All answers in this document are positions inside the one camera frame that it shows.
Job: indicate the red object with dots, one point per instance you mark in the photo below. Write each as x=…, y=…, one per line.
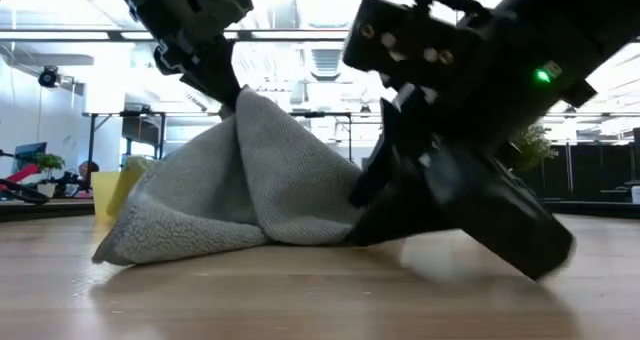
x=17, y=177

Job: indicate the black background rig frame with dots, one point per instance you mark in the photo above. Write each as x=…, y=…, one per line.
x=145, y=125
x=327, y=117

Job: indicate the grey microfiber towel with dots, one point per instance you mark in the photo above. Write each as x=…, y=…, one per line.
x=260, y=180

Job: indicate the bushy potted plant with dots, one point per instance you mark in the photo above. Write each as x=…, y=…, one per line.
x=530, y=147

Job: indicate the green microfiber towel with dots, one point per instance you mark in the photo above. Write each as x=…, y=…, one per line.
x=131, y=172

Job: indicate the small plant in white pot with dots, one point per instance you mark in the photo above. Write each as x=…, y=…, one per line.
x=49, y=172

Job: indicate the black hanging camera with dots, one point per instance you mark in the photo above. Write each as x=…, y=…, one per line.
x=49, y=77

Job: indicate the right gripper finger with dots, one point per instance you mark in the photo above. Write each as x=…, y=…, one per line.
x=500, y=215
x=400, y=190

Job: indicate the black overhead frame beam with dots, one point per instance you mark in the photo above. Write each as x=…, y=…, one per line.
x=75, y=35

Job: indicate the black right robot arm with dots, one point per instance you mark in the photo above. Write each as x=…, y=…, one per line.
x=590, y=15

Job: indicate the person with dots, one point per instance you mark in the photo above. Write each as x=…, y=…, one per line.
x=87, y=170

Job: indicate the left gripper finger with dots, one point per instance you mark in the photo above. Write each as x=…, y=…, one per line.
x=217, y=72

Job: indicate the blue object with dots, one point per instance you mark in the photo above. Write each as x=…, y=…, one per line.
x=31, y=151

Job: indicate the black aluminium table frame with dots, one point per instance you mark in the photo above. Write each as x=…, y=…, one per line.
x=45, y=210

